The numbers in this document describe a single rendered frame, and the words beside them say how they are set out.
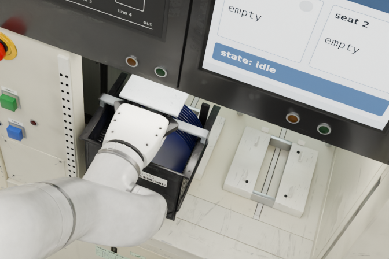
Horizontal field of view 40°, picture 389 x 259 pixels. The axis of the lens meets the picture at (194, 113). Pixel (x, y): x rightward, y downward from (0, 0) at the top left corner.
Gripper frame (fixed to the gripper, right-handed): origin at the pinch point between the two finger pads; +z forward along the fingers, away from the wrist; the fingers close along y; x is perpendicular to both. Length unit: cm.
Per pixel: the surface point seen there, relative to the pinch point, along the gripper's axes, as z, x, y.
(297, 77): -10.0, 26.6, 23.8
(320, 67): -10.0, 29.8, 26.2
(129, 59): -10.1, 18.8, -1.9
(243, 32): -10.0, 31.3, 14.6
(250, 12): -10.0, 35.0, 14.9
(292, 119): -10.2, 18.0, 25.3
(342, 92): -10.0, 26.7, 30.3
